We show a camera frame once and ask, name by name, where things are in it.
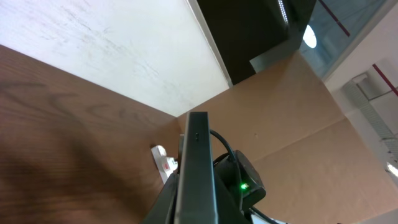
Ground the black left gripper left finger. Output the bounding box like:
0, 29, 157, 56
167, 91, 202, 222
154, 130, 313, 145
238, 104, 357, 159
141, 172, 178, 224

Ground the brown cardboard board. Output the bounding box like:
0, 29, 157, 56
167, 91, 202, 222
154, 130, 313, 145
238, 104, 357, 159
197, 53, 397, 223

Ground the white appliance with vents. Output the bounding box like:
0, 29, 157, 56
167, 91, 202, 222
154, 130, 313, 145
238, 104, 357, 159
341, 59, 397, 164

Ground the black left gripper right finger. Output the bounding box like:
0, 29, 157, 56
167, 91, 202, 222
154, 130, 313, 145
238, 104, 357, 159
214, 174, 250, 224

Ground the Samsung Galaxy smartphone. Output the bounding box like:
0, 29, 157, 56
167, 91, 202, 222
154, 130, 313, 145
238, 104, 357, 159
174, 112, 218, 224

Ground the white power strip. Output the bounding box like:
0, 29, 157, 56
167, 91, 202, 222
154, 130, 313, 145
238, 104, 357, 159
151, 145, 178, 183

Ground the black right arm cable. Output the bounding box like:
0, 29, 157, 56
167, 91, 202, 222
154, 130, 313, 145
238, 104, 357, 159
210, 129, 245, 212

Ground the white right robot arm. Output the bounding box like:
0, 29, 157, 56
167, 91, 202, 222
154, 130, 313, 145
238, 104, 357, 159
213, 151, 286, 224

